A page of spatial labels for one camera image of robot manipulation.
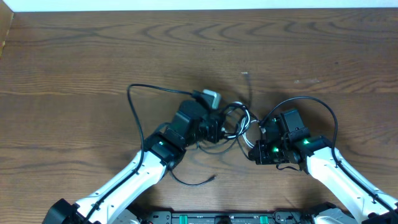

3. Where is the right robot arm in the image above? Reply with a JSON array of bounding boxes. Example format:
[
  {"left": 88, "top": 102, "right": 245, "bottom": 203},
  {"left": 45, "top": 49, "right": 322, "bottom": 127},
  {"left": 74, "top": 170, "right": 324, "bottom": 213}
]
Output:
[{"left": 248, "top": 110, "right": 397, "bottom": 223}]

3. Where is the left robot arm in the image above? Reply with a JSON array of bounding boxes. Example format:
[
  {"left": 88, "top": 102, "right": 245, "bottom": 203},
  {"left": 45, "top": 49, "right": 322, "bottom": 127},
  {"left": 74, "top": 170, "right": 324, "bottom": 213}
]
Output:
[{"left": 44, "top": 100, "right": 224, "bottom": 223}]

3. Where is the white cable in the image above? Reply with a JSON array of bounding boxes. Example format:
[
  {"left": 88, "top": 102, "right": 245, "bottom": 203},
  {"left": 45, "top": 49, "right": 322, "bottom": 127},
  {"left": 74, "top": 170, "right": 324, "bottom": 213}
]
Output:
[{"left": 223, "top": 101, "right": 261, "bottom": 149}]

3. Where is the wooden side panel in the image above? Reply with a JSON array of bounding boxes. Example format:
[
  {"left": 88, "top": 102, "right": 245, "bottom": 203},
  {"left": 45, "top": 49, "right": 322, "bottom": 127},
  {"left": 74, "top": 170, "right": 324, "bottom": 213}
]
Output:
[{"left": 0, "top": 0, "right": 14, "bottom": 55}]

